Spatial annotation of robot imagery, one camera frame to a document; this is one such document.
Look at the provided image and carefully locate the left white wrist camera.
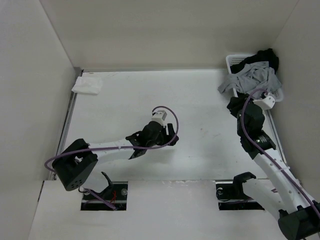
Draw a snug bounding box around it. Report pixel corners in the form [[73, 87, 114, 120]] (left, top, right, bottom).
[[151, 110, 168, 126]]

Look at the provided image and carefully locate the black tank top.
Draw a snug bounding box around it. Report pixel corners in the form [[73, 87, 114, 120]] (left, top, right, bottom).
[[230, 48, 280, 74]]

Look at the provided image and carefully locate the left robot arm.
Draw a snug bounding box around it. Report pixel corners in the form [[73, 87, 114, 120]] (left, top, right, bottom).
[[52, 121, 179, 200]]

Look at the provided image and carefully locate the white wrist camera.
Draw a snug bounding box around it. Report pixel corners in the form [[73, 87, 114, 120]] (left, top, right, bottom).
[[151, 110, 168, 126], [253, 93, 276, 111]]

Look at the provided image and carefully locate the folded white tank top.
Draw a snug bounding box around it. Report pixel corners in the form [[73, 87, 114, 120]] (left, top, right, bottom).
[[71, 76, 103, 95]]

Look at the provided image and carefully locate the grey tank top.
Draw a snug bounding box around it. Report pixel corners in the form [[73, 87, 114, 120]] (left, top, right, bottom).
[[218, 61, 282, 94]]

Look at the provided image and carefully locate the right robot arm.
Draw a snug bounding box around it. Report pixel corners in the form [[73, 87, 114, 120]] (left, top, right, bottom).
[[231, 101, 320, 240]]

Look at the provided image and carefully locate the white plastic basket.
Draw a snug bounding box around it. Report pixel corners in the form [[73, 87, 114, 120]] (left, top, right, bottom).
[[225, 52, 284, 103]]

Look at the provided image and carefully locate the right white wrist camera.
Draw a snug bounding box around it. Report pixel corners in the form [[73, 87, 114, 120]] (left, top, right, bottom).
[[253, 93, 276, 111]]

